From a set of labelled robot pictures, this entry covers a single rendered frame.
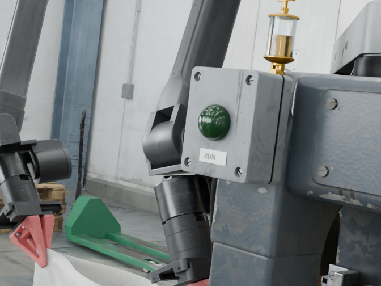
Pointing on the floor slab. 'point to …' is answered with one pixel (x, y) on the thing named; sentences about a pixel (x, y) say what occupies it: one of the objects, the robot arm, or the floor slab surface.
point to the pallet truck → (106, 227)
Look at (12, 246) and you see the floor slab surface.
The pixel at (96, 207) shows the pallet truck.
